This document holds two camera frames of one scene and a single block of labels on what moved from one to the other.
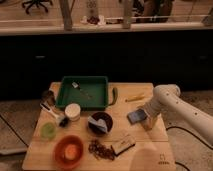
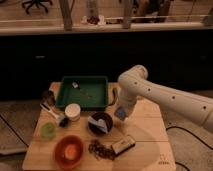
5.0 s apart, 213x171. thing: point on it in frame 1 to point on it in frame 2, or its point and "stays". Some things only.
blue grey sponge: (136, 116) to (120, 112)
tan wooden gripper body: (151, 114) to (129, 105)
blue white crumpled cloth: (99, 123) stays
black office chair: (37, 3) stays
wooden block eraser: (123, 145) stays
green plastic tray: (91, 93) stays
